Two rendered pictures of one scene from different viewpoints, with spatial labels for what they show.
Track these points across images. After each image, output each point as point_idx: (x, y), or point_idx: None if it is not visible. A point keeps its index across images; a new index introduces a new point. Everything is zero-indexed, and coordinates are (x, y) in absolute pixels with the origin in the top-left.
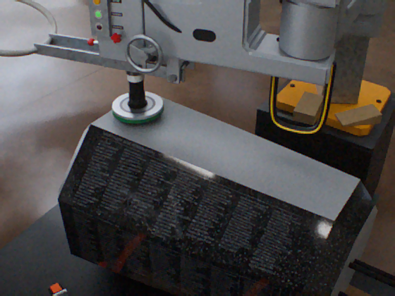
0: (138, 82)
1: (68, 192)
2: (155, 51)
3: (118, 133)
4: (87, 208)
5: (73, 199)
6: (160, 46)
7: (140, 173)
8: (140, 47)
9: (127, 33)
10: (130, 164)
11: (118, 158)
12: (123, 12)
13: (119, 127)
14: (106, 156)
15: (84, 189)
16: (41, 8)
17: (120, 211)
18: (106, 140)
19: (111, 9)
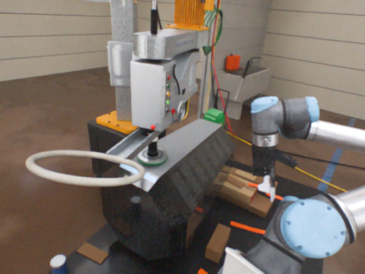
0: None
1: (187, 210)
2: None
3: (170, 166)
4: (196, 203)
5: (190, 209)
6: (175, 106)
7: (191, 168)
8: None
9: (170, 107)
10: (186, 169)
11: (182, 173)
12: (170, 95)
13: (165, 166)
14: (178, 178)
15: (188, 199)
16: (59, 151)
17: (202, 186)
18: (171, 174)
19: None
